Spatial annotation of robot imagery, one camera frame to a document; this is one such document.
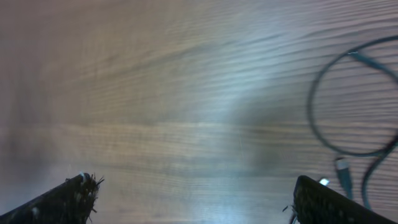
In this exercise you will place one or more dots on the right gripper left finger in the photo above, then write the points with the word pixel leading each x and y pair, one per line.
pixel 72 202

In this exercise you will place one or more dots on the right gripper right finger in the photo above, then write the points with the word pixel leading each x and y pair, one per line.
pixel 315 203

